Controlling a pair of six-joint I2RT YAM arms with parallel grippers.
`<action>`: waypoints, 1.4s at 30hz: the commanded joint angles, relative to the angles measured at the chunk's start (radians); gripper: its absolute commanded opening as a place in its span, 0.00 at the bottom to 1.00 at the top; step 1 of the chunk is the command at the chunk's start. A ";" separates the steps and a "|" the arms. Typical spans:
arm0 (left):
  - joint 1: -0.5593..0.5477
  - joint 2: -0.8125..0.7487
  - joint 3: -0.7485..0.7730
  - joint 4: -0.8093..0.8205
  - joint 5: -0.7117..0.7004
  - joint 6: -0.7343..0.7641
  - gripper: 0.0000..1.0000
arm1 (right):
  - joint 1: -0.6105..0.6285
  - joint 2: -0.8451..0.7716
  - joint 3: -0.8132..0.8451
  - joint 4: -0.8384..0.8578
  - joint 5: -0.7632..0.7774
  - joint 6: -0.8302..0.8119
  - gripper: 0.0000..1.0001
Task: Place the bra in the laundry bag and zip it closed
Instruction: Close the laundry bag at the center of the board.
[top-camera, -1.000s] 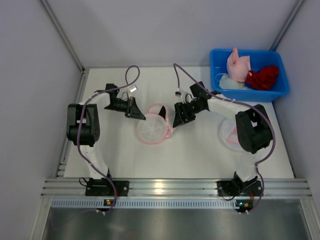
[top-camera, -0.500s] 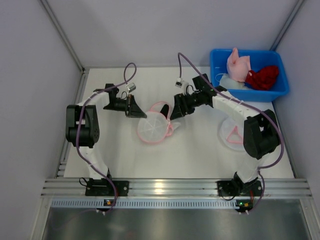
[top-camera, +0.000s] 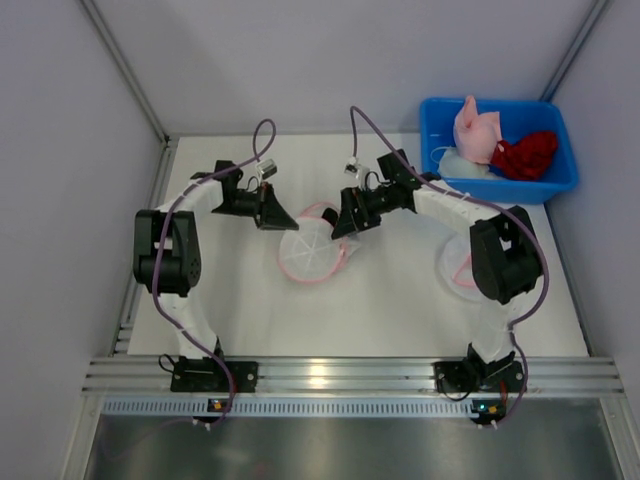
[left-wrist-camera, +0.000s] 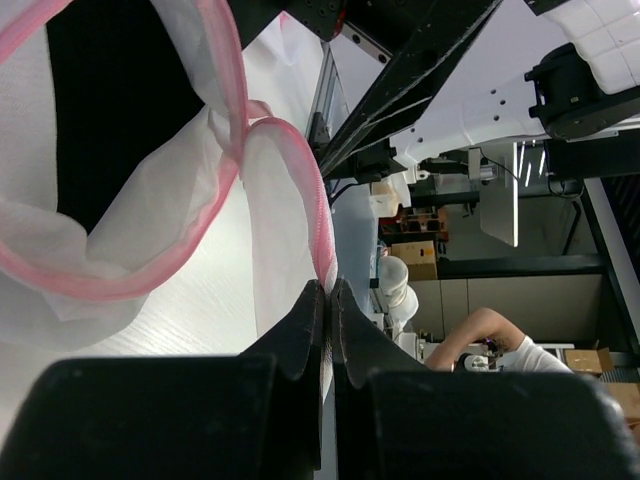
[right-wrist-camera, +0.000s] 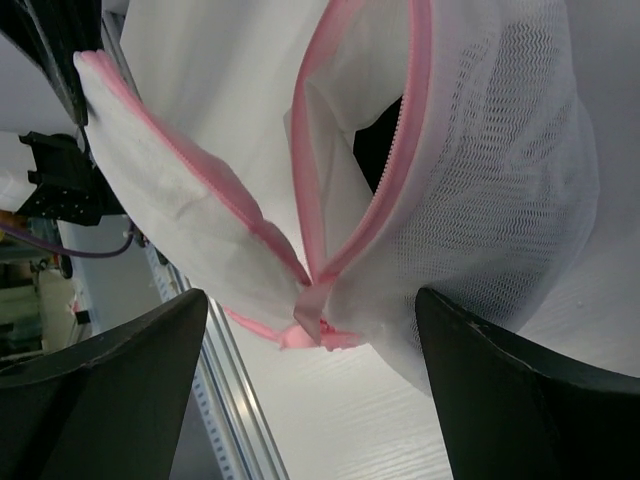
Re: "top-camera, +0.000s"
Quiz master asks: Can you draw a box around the pink-trimmed mesh laundry bag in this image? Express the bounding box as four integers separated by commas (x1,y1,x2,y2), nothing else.
277,202,361,284

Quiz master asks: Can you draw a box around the pink bra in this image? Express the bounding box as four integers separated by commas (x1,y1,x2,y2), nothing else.
453,95,503,165

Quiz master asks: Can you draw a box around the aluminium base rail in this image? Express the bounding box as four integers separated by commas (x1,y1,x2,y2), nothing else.
81,356,624,398

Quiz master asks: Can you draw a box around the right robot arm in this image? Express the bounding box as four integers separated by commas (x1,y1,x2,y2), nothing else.
331,150,549,364

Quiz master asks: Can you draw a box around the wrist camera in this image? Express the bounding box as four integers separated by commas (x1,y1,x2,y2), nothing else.
255,159,278,182
344,157,367,179

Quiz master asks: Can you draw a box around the black bra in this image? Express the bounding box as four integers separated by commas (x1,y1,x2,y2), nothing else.
321,208,339,228

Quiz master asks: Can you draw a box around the blue plastic bin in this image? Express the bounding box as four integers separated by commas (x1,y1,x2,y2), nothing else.
420,97,579,204

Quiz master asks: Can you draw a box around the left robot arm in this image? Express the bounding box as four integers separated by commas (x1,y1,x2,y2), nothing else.
133,159,299,359

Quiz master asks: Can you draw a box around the white bra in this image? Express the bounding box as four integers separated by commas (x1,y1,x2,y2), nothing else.
430,146,500,180

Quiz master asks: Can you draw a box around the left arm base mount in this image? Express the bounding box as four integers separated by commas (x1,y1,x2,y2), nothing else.
158,354,259,393

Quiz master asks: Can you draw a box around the slotted cable duct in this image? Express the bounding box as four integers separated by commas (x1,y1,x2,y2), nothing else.
102,396,502,419

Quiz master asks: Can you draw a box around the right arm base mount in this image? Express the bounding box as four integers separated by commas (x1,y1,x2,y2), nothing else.
434,356,525,400

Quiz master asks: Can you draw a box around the red bra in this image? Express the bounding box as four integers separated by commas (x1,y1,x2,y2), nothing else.
491,131,558,181

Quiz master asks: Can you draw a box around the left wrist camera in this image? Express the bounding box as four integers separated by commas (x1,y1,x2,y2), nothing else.
255,159,278,182

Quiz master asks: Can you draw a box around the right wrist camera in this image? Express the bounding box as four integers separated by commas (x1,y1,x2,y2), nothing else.
344,157,367,179

